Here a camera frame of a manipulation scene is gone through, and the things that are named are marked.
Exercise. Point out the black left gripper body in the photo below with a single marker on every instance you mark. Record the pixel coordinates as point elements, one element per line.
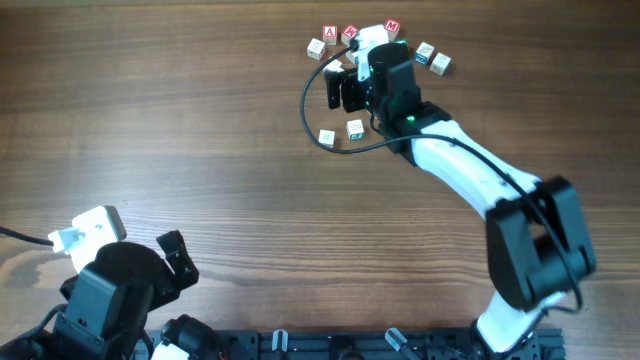
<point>166,291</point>

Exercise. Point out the blue L wooden block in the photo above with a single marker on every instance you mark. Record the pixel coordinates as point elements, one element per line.
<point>440,64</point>

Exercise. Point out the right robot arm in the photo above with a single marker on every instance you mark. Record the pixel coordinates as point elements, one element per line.
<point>538,246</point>

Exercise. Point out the red W wooden block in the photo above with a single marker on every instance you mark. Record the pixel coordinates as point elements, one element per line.
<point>348,34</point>

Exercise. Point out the blue P wooden block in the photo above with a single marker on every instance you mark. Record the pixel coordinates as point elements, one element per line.
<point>423,53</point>

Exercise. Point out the plain wooden block green side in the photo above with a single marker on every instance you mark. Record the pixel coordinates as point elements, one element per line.
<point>334,66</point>

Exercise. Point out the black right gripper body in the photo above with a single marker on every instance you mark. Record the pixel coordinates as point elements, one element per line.
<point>379,103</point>

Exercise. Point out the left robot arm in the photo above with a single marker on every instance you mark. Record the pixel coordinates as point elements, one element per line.
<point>107,305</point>

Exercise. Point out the red A block far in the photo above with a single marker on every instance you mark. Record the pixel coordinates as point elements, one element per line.
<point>330,34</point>

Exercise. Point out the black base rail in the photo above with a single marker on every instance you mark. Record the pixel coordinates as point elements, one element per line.
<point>370,345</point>

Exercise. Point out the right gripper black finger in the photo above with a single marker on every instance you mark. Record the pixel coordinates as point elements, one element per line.
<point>353,91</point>
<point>333,80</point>

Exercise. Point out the green J wooden block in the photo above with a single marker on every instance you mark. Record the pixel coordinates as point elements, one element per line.
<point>355,129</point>

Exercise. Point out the plain wooden block red side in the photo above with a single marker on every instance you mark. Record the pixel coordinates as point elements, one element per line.
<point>316,49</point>

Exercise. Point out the red M wooden block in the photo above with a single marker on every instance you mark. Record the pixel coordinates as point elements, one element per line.
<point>392,27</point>

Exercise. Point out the blue H wooden block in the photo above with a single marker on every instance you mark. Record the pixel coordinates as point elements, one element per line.
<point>350,56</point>

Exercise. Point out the plain engraved wooden block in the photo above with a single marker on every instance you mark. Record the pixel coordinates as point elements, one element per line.
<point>326,138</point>

